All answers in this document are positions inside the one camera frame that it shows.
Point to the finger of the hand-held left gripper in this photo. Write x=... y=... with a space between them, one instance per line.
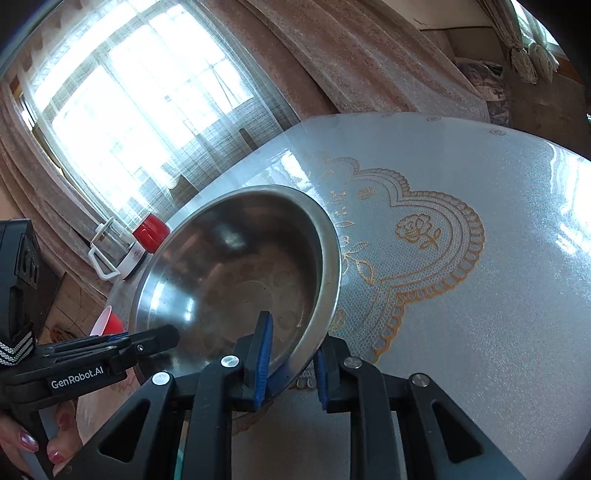
x=147 y=341

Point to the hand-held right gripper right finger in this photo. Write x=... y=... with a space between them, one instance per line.
x=322 y=378

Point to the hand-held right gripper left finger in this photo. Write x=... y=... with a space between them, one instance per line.
x=258 y=369

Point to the red plastic bowl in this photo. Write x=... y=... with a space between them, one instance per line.
x=108 y=323

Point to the stainless steel bowl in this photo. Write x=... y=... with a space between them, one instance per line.
x=221 y=277

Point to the person's left forearm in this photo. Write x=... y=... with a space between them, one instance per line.
x=16 y=348

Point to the person's left hand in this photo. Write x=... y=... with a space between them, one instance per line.
x=64 y=429

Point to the glass electric kettle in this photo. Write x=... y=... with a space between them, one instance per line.
x=120 y=249

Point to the red mug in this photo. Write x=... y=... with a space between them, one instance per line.
x=150 y=233

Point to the beige curtain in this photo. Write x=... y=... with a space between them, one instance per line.
x=369 y=55
x=41 y=194
x=526 y=60

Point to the white sheer curtain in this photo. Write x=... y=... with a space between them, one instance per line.
x=184 y=138

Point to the large window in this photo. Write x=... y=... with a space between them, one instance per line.
x=138 y=83

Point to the patterned bag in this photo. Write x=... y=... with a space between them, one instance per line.
x=489 y=87

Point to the side window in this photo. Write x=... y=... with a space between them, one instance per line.
x=538 y=23

